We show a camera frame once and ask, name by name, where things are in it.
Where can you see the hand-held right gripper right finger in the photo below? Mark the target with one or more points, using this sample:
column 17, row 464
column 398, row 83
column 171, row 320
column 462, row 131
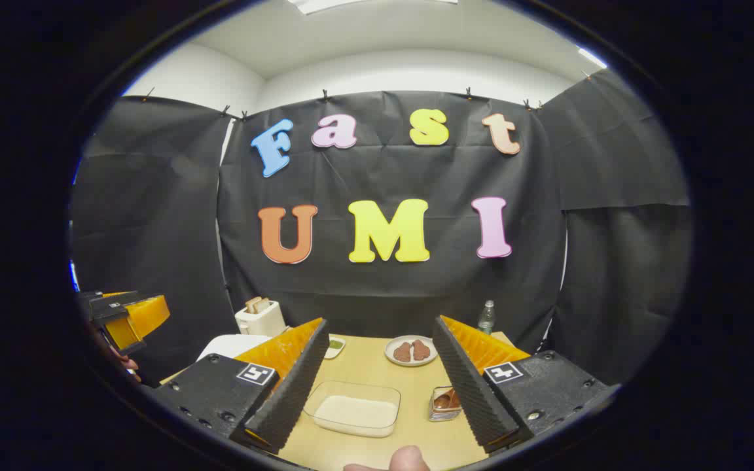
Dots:
column 472, row 392

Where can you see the clear plastic water bottle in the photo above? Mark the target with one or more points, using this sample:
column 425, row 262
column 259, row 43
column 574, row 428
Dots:
column 486, row 319

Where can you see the white toaster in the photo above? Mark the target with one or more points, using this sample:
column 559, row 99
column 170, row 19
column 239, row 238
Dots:
column 262, row 322

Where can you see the toast slice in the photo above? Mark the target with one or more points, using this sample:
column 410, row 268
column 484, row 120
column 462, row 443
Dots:
column 264, row 304
column 251, row 305

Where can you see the ceiling light panel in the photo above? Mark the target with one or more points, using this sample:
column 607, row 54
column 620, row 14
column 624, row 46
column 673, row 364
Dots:
column 364, row 4

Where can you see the white divided grain dish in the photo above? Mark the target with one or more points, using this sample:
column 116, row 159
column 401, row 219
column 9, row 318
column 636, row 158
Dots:
column 336, row 347

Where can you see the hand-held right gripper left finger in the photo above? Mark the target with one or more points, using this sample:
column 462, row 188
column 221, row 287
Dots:
column 292, row 392

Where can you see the white round plate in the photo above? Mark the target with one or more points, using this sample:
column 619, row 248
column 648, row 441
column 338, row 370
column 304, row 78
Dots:
column 410, row 363

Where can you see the clear dish of rice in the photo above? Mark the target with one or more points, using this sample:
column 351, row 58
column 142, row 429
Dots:
column 354, row 412

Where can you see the brown wooden spoon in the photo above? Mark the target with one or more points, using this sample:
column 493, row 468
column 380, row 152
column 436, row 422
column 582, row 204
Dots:
column 446, row 399

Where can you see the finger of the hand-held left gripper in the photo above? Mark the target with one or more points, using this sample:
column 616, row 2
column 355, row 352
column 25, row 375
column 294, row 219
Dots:
column 144, row 317

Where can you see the white rice cooker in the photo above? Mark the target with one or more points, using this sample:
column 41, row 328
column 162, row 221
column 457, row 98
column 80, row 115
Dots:
column 233, row 345

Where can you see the brown meat piece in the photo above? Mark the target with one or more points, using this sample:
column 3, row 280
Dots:
column 421, row 350
column 402, row 353

